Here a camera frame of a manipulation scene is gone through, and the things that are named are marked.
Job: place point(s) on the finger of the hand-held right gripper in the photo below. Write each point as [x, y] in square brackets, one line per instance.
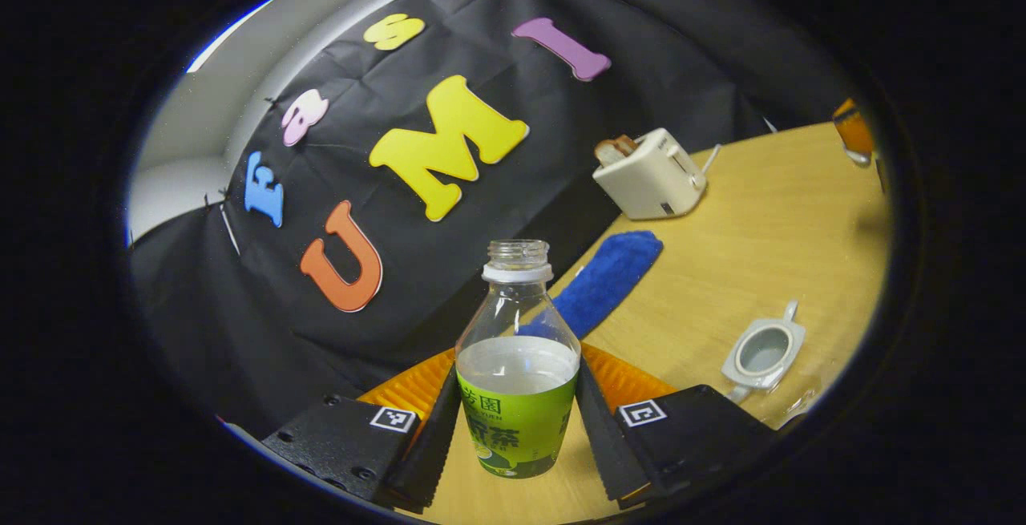
[854, 128]

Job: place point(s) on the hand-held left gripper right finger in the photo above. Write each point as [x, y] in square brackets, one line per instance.
[601, 449]

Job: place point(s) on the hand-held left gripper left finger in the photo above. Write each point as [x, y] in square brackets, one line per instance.
[429, 453]

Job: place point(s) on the green label water bottle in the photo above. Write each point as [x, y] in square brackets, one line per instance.
[517, 413]

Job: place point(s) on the blue folded towel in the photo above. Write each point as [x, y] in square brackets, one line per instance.
[609, 276]

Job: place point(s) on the black backdrop cloth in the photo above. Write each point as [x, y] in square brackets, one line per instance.
[264, 333]

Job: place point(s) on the white toaster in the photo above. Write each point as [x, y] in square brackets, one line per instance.
[653, 180]

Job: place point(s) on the bread slice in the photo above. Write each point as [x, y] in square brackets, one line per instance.
[616, 148]

